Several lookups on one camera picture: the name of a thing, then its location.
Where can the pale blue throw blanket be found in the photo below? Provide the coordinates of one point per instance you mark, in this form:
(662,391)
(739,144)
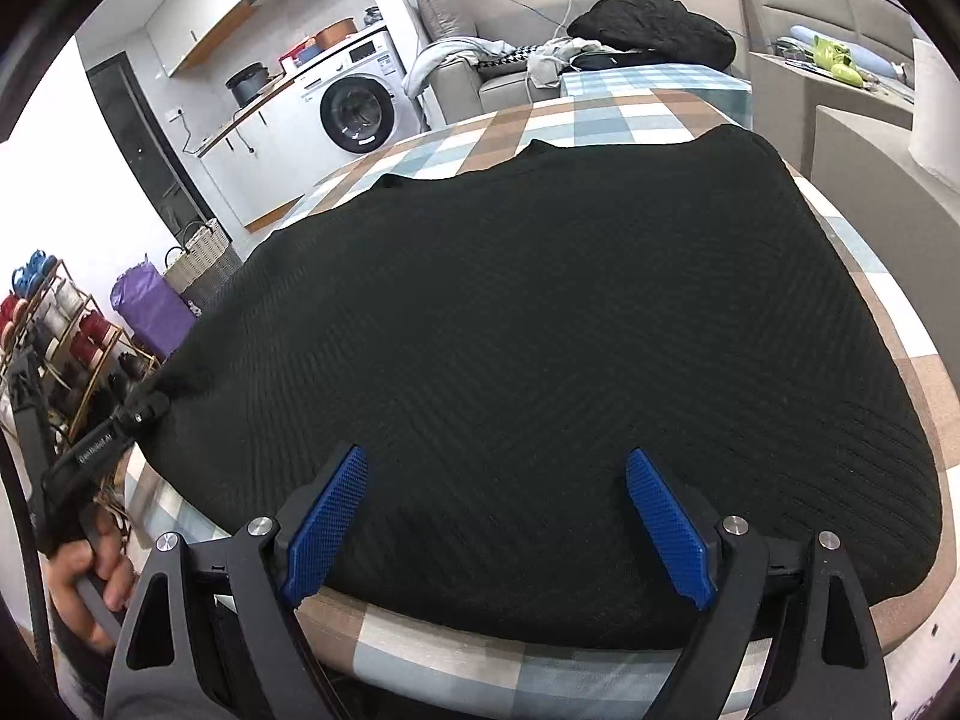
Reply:
(442,56)

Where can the black cooking pot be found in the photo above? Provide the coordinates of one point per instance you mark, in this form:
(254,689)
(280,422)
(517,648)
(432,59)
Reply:
(247,86)

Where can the grey sofa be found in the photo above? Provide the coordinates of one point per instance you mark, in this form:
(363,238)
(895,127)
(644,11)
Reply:
(502,94)

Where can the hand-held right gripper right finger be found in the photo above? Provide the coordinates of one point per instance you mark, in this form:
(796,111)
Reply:
(671,532)

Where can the white paper towel roll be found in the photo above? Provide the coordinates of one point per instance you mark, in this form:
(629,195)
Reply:
(937,112)

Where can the woven laundry basket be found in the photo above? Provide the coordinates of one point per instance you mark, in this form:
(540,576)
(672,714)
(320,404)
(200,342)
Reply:
(206,262)

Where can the red box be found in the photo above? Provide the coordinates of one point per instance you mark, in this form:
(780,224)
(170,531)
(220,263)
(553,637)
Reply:
(296,54)

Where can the houndstooth pillow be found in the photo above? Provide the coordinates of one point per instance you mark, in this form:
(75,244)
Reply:
(502,60)

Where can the green soft item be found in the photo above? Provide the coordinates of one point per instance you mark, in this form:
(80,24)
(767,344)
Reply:
(836,60)

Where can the black jacket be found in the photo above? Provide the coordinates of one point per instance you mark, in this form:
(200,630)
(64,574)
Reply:
(652,26)

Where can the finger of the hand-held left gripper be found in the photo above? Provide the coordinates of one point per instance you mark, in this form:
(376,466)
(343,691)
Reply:
(146,405)

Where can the orange cooking pot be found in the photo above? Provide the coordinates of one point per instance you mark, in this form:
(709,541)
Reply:
(336,36)

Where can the white washing machine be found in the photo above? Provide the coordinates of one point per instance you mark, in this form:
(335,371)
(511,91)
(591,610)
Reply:
(360,109)

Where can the light grey garment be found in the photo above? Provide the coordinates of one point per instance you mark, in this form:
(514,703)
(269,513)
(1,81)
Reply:
(547,64)

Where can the dark glass door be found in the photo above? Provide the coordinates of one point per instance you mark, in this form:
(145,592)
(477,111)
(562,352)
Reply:
(150,150)

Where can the person's left hand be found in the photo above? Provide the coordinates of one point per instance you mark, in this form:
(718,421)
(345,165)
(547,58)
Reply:
(75,585)

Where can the white wall cabinet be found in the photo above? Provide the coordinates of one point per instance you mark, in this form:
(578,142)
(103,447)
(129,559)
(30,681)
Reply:
(225,7)

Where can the white base cabinet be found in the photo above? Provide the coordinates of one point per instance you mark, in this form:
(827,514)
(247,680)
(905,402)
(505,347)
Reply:
(262,157)

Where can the black knit sweater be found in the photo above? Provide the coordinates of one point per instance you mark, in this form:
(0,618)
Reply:
(525,330)

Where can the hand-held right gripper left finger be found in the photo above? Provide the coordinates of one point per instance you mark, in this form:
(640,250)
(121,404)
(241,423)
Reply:
(322,532)

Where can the checked blanket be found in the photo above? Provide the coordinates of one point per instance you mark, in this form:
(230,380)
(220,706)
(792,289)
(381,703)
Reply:
(585,120)

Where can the purple bag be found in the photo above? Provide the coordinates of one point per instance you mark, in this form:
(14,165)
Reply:
(150,307)

